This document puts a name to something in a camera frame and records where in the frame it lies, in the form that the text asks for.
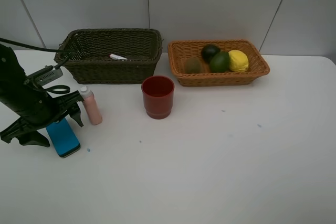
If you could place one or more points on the white marker pink caps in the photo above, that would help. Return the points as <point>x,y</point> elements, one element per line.
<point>116,57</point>

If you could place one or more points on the orange wicker basket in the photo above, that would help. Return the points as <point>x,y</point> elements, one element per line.
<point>182,50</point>

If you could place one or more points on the yellow lemon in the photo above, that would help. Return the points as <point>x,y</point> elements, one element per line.
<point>238,61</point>

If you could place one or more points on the dark mangosteen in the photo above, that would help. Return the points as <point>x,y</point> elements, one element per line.
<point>209,51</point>

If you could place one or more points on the red plastic cup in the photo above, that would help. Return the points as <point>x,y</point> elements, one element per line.
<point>158,94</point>

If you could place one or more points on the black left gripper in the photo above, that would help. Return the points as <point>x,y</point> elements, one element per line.
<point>37,108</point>

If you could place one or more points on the pink bottle white cap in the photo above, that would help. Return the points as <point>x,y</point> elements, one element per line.
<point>90,105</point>

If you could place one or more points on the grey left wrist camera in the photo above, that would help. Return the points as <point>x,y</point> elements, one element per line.
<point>45,75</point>

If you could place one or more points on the blue whiteboard eraser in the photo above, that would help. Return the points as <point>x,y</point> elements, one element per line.
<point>63,138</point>

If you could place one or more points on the brown kiwi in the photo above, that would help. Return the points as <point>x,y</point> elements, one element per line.
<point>192,66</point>

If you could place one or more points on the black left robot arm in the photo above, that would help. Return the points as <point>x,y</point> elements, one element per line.
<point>11,71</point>

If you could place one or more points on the green lime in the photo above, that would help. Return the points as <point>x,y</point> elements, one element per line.
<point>220,62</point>

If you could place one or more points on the dark brown wicker basket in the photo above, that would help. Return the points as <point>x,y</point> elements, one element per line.
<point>88,51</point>

